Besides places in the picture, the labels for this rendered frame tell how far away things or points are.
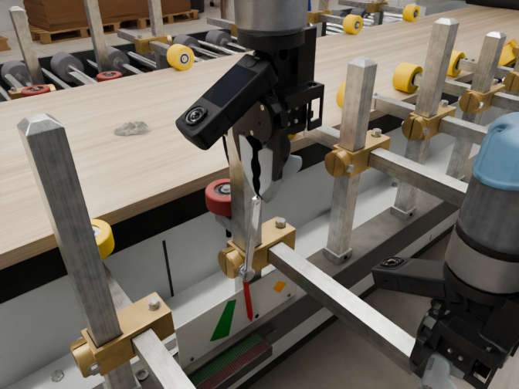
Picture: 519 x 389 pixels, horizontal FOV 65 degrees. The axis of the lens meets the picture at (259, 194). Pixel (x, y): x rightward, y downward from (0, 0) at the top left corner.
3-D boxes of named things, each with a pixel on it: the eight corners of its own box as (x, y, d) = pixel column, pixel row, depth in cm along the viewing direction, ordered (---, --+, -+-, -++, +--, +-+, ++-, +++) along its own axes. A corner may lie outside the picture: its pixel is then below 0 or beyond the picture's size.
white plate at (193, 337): (296, 295, 81) (299, 257, 76) (182, 370, 67) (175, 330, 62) (294, 293, 81) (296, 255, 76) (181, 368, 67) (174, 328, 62)
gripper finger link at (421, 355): (414, 386, 48) (432, 336, 43) (402, 377, 49) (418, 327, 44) (435, 363, 50) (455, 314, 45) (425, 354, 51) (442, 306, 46)
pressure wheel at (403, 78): (422, 59, 117) (405, 79, 116) (425, 80, 123) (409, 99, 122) (404, 55, 121) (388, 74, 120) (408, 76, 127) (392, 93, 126)
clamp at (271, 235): (295, 250, 74) (296, 228, 71) (235, 285, 67) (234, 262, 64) (274, 235, 78) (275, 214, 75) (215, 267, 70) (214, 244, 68)
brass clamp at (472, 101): (501, 104, 109) (508, 85, 106) (477, 116, 101) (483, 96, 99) (479, 98, 113) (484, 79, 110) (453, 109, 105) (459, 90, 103)
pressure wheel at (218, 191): (257, 237, 81) (256, 187, 75) (224, 254, 77) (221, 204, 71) (232, 218, 86) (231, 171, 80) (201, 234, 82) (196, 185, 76)
